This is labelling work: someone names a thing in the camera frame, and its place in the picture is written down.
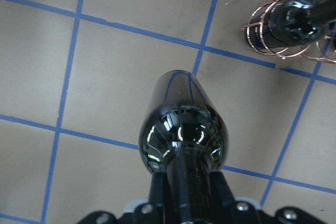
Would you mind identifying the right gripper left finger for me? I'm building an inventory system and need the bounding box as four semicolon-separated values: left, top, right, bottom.
148;172;166;208

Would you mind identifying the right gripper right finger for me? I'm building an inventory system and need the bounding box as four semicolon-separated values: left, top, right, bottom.
209;172;235;206

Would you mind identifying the dark wine bottle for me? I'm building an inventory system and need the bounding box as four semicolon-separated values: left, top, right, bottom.
139;70;228;223
246;0;335;50

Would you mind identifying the dark wine bottle in rack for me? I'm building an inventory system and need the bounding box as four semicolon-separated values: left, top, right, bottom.
246;0;335;50

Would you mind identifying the copper wire wine rack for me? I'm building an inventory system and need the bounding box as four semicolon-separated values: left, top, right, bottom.
242;0;335;64

